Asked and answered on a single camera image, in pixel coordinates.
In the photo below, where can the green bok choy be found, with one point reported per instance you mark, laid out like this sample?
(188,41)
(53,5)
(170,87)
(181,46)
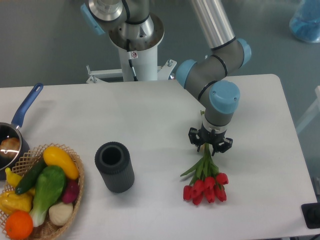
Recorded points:
(48,188)

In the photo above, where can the green cucumber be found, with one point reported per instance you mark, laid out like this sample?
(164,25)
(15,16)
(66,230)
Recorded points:
(29,180)

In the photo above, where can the bread roll in pan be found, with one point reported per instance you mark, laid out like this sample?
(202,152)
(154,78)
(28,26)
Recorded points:
(9,148)

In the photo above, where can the purple red radish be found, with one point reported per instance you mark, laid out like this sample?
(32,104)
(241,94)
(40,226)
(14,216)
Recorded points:
(71,192)

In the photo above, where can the black device at edge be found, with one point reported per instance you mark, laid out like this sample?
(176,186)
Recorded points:
(311,214)

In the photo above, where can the white frame at right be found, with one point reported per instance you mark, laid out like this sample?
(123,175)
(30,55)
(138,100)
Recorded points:
(312,111)

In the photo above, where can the dark grey ribbed vase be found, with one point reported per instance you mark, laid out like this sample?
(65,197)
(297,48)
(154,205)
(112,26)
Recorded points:
(113,161)

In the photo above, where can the red tulip bouquet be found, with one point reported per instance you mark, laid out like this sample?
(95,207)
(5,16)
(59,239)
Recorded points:
(208,182)

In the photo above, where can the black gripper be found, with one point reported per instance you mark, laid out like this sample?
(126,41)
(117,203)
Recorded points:
(219,142)

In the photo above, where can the blue plastic bag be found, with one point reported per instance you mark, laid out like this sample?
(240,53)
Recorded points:
(305,23)

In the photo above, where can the yellow banana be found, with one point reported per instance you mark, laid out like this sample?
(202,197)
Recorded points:
(13,179)

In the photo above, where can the blue handled saucepan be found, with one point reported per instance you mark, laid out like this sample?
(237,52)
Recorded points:
(12,130)

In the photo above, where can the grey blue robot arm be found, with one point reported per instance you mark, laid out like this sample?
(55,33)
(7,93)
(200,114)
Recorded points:
(205,81)

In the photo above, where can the yellow squash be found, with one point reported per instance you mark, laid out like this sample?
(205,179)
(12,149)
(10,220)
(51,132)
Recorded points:
(55,156)

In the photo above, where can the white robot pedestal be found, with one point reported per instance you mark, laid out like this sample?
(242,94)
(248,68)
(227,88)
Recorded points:
(137,46)

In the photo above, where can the white garlic bulb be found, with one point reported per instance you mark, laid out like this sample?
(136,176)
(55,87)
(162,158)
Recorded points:
(60,213)

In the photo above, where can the yellow pumpkin gourd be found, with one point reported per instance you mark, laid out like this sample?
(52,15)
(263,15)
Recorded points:
(11,202)

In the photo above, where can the orange fruit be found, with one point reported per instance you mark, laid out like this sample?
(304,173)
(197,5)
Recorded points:
(19,225)

